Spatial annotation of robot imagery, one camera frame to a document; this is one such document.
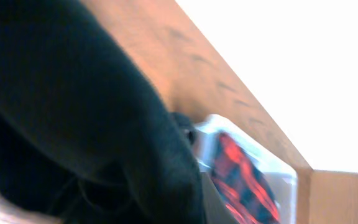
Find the black garment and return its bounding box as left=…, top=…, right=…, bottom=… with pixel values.
left=0, top=1, right=206, bottom=223

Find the red navy plaid shirt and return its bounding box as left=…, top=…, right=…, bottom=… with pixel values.
left=211, top=133, right=280, bottom=224

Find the clear plastic storage bin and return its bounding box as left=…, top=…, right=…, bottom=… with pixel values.
left=195, top=114, right=298, bottom=224

